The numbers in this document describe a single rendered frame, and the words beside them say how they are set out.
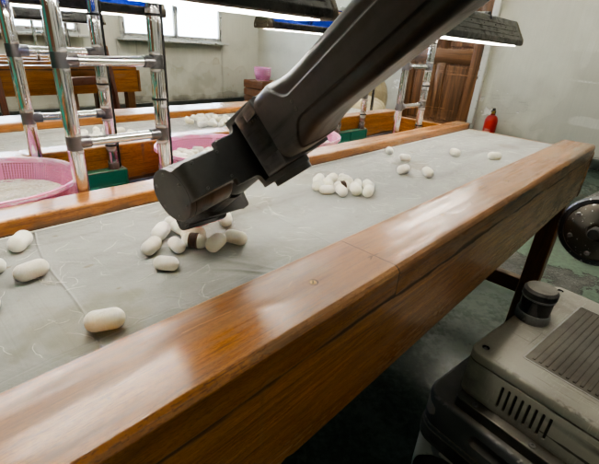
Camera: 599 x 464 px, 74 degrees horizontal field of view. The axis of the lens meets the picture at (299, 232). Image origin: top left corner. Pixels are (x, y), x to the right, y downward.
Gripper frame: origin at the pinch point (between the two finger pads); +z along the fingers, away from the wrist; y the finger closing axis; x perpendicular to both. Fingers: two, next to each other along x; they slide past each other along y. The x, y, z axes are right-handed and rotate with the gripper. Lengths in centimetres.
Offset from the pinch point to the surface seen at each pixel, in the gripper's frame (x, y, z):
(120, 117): -52, -27, 61
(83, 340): 11.3, 20.2, -10.3
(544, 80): -50, -480, 53
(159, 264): 6.4, 8.9, -6.3
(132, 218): -4.0, 4.2, 7.5
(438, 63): -133, -470, 137
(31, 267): 1.1, 20.3, -1.1
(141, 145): -28.7, -15.8, 34.0
